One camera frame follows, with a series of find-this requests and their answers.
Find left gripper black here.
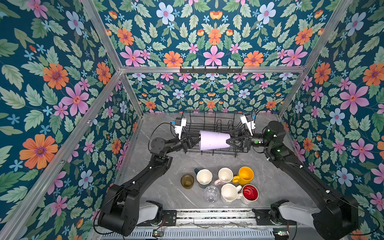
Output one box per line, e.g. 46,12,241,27
164,132,204,156

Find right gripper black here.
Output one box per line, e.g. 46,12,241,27
226,127,274,155

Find lilac plastic cup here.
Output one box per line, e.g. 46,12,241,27
199,131,231,151

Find black wire dish rack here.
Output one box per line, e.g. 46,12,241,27
177,111,250,157

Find green mug cream inside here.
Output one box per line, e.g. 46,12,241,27
194,169,213,189

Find amber textured glass cup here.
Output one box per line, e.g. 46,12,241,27
181,174,195,190

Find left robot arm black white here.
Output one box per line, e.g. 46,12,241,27
98,136,201,237

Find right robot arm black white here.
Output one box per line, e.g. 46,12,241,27
226,121,359,240

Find yellow mug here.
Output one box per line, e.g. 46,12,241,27
232,167,254,186

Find white mug red inside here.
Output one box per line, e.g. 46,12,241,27
241,184,259,205

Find clear glass cup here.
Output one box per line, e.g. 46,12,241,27
203,186,220,204

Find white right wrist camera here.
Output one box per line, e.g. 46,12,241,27
240,115,256,136

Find black hook rail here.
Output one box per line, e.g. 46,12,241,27
179,66,243,75

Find aluminium frame post back left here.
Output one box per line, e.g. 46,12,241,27
82,0,143,119

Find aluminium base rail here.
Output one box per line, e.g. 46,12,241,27
95,206,343,229

